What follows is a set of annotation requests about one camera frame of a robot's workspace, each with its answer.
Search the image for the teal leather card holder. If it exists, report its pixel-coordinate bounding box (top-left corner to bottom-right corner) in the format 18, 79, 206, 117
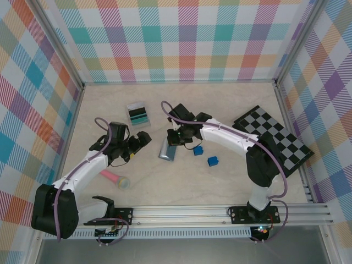
158, 138, 178, 162

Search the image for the black teal striped card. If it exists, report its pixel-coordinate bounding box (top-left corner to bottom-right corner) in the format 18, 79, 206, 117
128, 107, 152, 130

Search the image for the pink toy microphone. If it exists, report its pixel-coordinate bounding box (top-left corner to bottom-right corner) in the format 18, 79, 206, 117
99, 169, 131, 191

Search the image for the small circuit board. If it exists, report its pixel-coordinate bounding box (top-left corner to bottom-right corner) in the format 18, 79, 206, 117
254, 225, 270, 237
95, 227, 119, 239

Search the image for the black grey chessboard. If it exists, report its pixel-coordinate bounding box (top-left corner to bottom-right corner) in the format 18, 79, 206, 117
232, 105, 315, 179

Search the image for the thin black camera cable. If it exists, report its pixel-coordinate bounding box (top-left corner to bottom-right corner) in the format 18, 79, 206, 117
183, 137, 202, 151
108, 155, 133, 168

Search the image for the aluminium back frame bar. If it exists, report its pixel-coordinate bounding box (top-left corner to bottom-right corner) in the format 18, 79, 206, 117
82, 80, 277, 86

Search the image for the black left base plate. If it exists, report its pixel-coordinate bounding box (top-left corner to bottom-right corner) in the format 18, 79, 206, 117
108, 207, 134, 226

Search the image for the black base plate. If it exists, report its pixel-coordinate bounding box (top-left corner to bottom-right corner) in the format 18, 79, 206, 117
228, 205, 281, 225
108, 207, 134, 226

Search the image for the aluminium mounting rail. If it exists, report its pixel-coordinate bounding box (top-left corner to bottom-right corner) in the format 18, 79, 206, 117
78, 203, 334, 228

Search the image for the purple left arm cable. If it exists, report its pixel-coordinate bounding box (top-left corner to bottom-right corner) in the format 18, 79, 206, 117
54, 117, 130, 246

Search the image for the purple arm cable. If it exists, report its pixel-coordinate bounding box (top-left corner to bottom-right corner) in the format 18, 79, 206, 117
54, 117, 130, 246
160, 100, 289, 244

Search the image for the slotted grey cable duct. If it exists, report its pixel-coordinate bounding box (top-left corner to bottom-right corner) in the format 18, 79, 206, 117
43, 229, 252, 239

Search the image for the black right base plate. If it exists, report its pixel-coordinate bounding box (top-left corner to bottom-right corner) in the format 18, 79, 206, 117
228, 205, 281, 225

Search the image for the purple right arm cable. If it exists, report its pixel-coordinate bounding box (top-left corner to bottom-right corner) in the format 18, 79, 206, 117
160, 100, 289, 244

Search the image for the aluminium frame post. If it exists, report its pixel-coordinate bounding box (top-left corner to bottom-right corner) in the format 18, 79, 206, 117
274, 0, 327, 89
32, 0, 85, 93

